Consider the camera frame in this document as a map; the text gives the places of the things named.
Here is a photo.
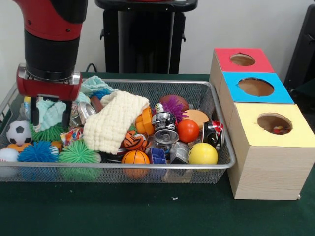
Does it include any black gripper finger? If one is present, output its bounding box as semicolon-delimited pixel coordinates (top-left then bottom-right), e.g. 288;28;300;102
61;100;72;128
29;96;40;126

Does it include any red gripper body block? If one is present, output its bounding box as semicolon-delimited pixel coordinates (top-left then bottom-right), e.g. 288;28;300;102
16;63;83;102

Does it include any colourful patterned paper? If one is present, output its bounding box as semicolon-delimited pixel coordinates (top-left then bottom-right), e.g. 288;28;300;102
272;125;291;135

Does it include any shallow clear mesh bin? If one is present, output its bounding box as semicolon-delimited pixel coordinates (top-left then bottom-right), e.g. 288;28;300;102
0;77;237;184

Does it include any wooden box with three holes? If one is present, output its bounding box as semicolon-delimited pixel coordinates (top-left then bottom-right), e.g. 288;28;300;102
209;48;315;200

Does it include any mint green cloth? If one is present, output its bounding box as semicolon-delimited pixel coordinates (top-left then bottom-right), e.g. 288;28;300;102
36;75;118;132

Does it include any black and white soccer ball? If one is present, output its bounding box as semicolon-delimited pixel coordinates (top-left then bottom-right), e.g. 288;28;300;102
6;120;33;146

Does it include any blue spiky ball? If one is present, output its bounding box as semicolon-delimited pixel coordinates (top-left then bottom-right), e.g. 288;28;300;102
17;140;59;163

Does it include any green spiky ball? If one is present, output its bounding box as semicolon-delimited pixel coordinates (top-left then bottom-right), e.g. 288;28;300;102
58;140;101;164

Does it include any cream knitted cloth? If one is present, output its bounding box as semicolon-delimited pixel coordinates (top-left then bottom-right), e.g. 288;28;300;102
82;90;150;155

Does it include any white baseball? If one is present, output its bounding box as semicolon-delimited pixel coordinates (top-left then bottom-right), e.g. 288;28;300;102
0;147;20;163

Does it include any orange mini basketball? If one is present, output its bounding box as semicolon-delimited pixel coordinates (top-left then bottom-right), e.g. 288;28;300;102
121;150;150;179

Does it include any purple spiky ball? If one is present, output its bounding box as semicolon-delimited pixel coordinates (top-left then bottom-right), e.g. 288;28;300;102
161;95;189;123

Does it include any red orange ball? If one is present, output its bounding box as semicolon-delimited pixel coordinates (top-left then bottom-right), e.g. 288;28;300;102
176;119;200;143

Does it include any large yellow ball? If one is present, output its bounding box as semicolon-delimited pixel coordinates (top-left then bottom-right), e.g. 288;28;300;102
188;142;219;165

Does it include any dark green side table cloth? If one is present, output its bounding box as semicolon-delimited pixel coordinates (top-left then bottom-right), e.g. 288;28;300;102
290;78;315;99

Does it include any black upright panel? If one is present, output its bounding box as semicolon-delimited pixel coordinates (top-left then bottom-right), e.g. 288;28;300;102
284;3;315;86

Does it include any black cable loop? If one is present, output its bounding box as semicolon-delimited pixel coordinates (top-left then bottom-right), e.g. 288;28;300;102
85;62;99;73

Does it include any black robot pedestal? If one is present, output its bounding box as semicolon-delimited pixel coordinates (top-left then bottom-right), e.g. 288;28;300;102
94;0;199;74

